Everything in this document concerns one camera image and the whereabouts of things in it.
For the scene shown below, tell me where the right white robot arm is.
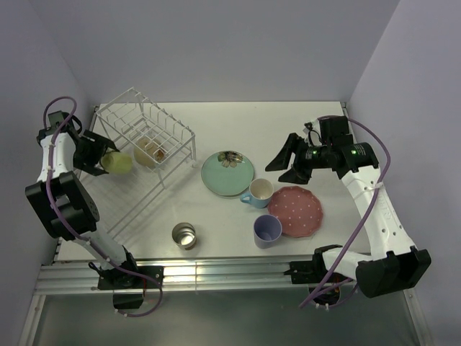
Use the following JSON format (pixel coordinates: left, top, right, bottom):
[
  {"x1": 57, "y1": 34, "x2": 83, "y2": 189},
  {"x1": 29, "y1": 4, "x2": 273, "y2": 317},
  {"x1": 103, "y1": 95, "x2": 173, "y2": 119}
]
[{"x1": 265, "y1": 115, "x2": 431, "y2": 306}]

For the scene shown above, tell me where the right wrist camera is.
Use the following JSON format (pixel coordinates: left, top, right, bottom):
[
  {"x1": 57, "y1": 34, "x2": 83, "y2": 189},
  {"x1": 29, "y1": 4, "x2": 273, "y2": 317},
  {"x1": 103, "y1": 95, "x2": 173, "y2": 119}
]
[{"x1": 303, "y1": 122, "x2": 323, "y2": 146}]

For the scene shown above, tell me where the white wire dish rack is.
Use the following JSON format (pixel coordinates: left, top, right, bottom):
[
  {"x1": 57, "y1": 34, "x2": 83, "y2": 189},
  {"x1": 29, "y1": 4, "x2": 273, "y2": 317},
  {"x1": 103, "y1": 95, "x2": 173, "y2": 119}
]
[{"x1": 82, "y1": 88, "x2": 197, "y2": 244}]

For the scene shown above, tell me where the teal floral plate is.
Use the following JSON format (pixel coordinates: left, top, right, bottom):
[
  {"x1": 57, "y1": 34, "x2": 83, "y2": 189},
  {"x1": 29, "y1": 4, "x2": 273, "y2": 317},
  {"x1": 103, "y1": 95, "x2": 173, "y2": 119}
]
[{"x1": 201, "y1": 151, "x2": 254, "y2": 197}]

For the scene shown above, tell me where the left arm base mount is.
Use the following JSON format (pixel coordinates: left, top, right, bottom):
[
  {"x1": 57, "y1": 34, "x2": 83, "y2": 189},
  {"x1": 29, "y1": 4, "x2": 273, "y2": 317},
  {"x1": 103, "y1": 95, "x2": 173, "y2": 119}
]
[{"x1": 89, "y1": 259, "x2": 166, "y2": 314}]

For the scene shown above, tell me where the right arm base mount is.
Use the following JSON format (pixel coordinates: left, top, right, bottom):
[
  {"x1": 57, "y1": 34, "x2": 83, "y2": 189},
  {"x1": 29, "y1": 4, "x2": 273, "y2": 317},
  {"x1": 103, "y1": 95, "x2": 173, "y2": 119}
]
[{"x1": 286, "y1": 252, "x2": 354, "y2": 309}]

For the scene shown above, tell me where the white floral bowl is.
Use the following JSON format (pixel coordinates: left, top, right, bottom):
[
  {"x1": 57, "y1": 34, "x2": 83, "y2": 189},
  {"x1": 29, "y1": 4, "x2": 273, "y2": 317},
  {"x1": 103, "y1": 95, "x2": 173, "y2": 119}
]
[{"x1": 133, "y1": 136, "x2": 166, "y2": 169}]

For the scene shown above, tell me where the stainless steel cup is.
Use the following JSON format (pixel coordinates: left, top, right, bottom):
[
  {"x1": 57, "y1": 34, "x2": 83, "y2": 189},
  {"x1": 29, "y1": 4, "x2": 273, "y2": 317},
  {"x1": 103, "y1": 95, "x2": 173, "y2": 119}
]
[{"x1": 171, "y1": 223, "x2": 197, "y2": 250}]

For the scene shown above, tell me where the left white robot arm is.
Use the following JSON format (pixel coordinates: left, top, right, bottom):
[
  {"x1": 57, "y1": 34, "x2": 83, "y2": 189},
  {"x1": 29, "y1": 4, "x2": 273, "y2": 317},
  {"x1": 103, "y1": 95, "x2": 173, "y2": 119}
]
[{"x1": 25, "y1": 111, "x2": 140, "y2": 288}]

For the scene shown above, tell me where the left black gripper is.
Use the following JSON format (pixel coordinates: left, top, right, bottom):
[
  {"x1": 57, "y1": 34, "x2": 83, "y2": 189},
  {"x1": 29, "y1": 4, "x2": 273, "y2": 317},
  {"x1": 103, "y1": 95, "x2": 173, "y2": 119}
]
[{"x1": 73, "y1": 130, "x2": 116, "y2": 176}]

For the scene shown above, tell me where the yellow green mug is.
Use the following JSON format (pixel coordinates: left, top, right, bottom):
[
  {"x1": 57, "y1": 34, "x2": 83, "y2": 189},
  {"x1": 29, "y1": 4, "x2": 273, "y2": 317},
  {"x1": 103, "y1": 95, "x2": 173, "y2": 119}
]
[{"x1": 100, "y1": 151, "x2": 133, "y2": 174}]

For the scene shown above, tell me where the lavender plastic cup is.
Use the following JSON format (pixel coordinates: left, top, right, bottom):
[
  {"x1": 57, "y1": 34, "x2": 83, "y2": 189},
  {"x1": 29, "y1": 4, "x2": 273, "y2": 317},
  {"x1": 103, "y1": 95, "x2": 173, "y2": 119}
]
[{"x1": 253, "y1": 215, "x2": 282, "y2": 249}]

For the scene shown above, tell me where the aluminium frame rail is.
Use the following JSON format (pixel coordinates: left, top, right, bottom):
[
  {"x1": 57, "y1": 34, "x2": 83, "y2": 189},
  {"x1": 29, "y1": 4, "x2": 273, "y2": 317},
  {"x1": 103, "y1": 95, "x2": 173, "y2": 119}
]
[{"x1": 34, "y1": 255, "x2": 311, "y2": 296}]

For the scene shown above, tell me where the light blue mug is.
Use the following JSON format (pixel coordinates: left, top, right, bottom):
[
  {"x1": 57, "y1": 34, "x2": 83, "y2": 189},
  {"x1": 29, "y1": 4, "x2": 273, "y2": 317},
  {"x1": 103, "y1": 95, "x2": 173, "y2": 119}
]
[{"x1": 240, "y1": 178, "x2": 274, "y2": 208}]

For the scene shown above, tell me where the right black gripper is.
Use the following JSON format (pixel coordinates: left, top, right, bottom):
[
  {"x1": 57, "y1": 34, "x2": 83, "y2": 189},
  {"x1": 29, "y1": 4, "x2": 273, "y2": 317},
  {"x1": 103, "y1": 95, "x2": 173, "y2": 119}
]
[{"x1": 265, "y1": 132, "x2": 332, "y2": 185}]

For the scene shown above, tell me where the pink polka dot plate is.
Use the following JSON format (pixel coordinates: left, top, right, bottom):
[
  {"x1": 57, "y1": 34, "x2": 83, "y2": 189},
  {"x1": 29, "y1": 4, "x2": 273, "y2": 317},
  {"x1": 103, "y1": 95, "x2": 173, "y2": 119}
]
[{"x1": 267, "y1": 186, "x2": 323, "y2": 238}]

